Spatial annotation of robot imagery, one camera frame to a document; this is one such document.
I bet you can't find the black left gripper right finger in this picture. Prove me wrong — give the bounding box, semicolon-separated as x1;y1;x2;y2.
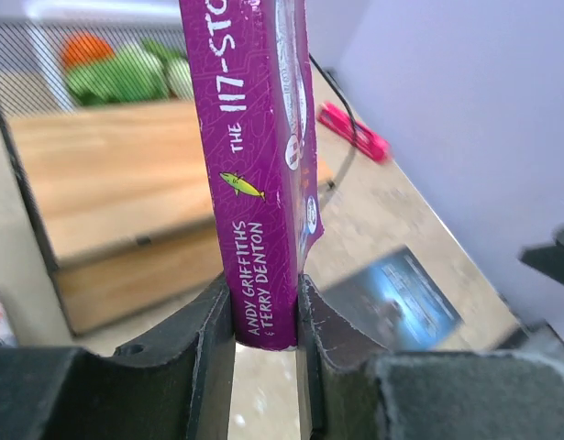
296;275;447;439

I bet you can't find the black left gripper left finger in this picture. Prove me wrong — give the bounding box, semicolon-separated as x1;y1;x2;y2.
114;270;237;440

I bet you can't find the purple Treehouse paperback book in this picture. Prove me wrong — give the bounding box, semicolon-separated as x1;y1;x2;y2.
180;1;324;351

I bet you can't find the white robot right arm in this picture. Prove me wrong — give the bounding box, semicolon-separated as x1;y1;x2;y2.
519;225;564;286

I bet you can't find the dark Wuthering Heights book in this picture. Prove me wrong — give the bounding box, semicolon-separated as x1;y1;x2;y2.
322;247;462;351

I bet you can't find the pink rectangular box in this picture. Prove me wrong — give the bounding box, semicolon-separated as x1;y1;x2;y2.
316;102;390;163

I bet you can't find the green lettuce toy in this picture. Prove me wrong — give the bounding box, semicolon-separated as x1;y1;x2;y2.
62;38;194;107

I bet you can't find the small orange pumpkin toy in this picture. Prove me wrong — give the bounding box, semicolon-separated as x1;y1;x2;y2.
61;32;114;70

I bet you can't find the wooden shelf with wire frame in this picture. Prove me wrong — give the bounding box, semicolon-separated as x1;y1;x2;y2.
0;72;333;338

